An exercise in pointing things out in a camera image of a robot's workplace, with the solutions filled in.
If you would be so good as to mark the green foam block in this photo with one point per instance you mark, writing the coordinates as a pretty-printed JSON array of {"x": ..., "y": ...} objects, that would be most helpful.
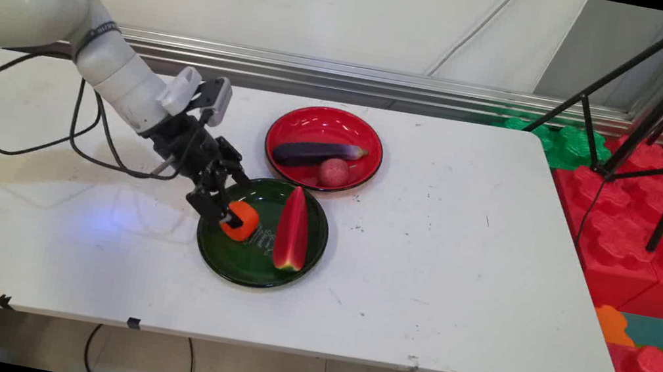
[{"x": 567, "y": 147}]

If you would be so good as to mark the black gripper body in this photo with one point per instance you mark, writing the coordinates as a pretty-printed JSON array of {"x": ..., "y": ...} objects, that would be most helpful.
[{"x": 188, "y": 147}]

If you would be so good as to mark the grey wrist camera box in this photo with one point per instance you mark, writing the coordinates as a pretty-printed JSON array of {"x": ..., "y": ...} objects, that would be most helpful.
[{"x": 217, "y": 98}]

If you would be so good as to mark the dark green plate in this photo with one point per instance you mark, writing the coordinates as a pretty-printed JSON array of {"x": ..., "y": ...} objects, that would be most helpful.
[{"x": 246, "y": 262}]

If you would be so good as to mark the purple toy eggplant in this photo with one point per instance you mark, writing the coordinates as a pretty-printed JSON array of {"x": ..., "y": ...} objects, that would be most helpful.
[{"x": 313, "y": 152}]

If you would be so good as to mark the red toy lychee ball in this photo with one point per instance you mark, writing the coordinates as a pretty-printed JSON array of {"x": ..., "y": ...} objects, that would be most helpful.
[{"x": 333, "y": 173}]

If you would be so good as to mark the red watermelon slice toy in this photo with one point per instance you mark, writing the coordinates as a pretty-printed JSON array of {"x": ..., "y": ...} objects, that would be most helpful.
[{"x": 292, "y": 233}]

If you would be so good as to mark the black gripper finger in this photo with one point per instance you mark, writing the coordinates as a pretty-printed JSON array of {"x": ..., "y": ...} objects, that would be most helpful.
[
  {"x": 237, "y": 181},
  {"x": 210, "y": 201}
]

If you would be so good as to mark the orange toy carrot chunk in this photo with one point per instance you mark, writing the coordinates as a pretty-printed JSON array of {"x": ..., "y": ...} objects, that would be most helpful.
[{"x": 246, "y": 219}]

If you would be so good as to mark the orange foam piece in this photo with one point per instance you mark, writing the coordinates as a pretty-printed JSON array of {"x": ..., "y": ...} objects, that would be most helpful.
[{"x": 612, "y": 325}]

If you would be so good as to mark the red plate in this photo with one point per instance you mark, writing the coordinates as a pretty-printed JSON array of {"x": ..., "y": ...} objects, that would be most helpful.
[{"x": 321, "y": 124}]

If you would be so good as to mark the black table edge clip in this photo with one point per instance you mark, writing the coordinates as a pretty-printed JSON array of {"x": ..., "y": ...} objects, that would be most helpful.
[
  {"x": 133, "y": 323},
  {"x": 4, "y": 301}
]

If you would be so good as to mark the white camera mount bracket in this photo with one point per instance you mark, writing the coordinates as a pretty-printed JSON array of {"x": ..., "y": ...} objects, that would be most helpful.
[{"x": 180, "y": 89}]

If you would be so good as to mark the metal wall rail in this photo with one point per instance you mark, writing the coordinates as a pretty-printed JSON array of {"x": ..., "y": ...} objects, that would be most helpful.
[{"x": 388, "y": 82}]

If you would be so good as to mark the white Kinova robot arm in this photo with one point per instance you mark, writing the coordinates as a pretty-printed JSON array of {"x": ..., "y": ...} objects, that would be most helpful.
[{"x": 33, "y": 12}]

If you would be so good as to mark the large red foam block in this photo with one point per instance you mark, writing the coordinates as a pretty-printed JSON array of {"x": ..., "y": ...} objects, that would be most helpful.
[{"x": 615, "y": 244}]

